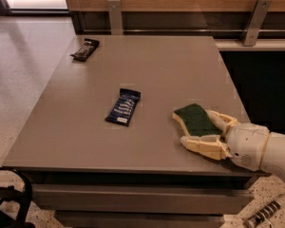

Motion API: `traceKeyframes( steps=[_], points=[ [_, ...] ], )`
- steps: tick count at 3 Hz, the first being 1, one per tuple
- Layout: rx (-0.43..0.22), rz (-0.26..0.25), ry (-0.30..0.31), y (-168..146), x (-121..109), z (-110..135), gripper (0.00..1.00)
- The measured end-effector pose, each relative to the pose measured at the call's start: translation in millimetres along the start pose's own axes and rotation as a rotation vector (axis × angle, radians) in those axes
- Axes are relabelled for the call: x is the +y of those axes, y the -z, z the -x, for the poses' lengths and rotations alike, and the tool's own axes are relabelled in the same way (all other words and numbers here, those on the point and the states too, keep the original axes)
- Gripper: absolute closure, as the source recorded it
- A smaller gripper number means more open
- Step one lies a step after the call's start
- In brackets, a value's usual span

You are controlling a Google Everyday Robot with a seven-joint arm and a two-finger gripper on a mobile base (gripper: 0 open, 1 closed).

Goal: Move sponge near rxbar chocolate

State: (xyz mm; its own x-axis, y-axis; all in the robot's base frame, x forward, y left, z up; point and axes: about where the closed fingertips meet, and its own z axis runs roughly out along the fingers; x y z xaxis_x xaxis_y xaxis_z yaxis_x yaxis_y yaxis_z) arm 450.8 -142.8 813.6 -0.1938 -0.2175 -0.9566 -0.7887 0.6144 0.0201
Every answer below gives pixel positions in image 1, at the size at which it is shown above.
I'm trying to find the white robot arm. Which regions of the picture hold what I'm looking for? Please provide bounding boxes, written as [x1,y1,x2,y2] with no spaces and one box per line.
[173,109,285,183]

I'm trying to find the grey table with drawers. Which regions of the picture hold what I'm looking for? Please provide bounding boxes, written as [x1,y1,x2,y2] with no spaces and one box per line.
[2,34,274,228]

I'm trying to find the blue snack bar wrapper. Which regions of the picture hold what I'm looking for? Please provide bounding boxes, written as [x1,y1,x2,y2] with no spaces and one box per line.
[105,88,142,126]

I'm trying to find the green and yellow sponge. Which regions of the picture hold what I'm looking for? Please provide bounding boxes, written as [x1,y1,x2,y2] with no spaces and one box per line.
[172,104,222,137]

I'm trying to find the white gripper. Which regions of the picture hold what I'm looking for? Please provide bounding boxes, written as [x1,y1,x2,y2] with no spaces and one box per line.
[180,110,270,171]

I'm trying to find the left metal wall bracket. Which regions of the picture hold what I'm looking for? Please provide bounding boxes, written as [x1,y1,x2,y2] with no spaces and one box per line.
[107,0,124,35]

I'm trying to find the striped tube on floor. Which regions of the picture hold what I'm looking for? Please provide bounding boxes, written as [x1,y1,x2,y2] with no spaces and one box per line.
[243,193,285,228]

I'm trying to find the right metal wall bracket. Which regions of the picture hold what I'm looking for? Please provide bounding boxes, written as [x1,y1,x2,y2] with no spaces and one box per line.
[242,0,272,47]

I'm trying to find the metal wall bracket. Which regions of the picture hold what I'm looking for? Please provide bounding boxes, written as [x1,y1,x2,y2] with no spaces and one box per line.
[242,0,272,47]
[107,0,124,35]

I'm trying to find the black chocolate rxbar wrapper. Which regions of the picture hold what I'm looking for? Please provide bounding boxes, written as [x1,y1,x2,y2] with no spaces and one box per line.
[71,38,100,62]

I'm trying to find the black chair frame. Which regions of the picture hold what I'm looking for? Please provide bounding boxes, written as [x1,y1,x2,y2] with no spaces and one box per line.
[0,169,36,228]

